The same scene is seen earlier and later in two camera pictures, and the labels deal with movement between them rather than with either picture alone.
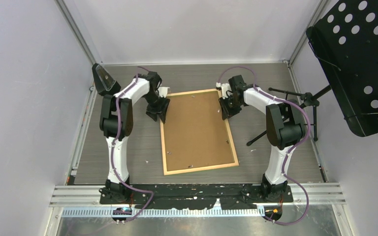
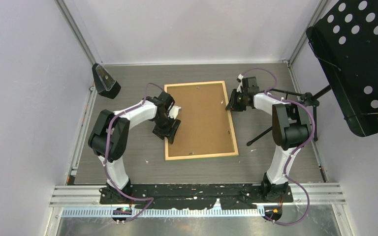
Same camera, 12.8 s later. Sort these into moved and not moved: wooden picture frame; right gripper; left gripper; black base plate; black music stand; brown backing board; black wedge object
Moved: brown backing board; wooden picture frame; left gripper
Not moved: black wedge object; black music stand; black base plate; right gripper
